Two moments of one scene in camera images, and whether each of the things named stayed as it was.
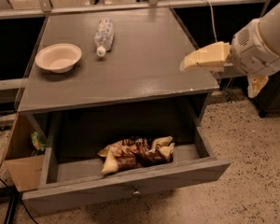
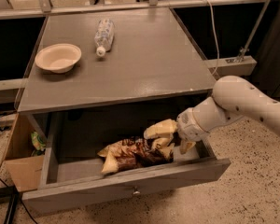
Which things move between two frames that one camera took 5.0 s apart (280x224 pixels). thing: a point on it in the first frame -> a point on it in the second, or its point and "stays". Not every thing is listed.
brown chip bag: x=134 y=152 stays
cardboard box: x=22 y=166 stays
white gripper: x=251 y=54 -> x=189 y=125
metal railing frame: x=41 y=6 stays
